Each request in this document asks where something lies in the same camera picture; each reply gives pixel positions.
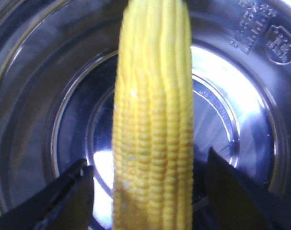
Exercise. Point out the yellow corn cob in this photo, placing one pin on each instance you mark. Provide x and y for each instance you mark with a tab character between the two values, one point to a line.
152	133

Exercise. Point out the pale green electric cooking pot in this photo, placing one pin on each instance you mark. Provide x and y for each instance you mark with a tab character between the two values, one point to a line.
57	72

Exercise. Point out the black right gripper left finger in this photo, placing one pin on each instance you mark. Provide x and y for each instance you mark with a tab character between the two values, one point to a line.
65	204

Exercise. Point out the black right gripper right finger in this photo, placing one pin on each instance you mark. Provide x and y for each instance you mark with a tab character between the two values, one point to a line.
239	203

